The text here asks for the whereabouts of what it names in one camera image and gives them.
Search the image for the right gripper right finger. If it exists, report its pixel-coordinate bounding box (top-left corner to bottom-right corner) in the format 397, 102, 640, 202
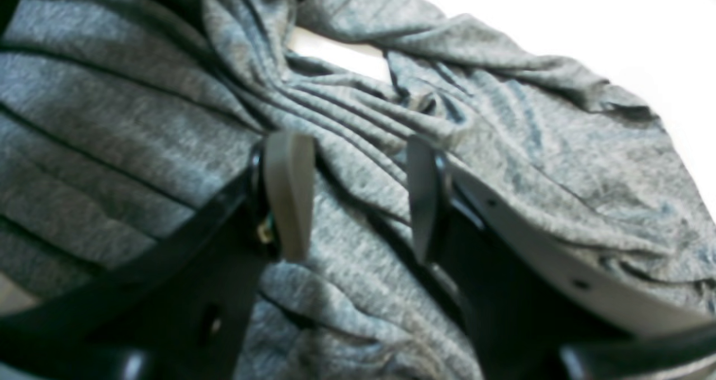
407, 135, 714, 379

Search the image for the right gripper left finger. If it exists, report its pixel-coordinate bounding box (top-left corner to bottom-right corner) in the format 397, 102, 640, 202
2, 131, 315, 379

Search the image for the grey t-shirt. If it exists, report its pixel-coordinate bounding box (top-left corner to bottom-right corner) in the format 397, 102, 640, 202
1, 0, 714, 379

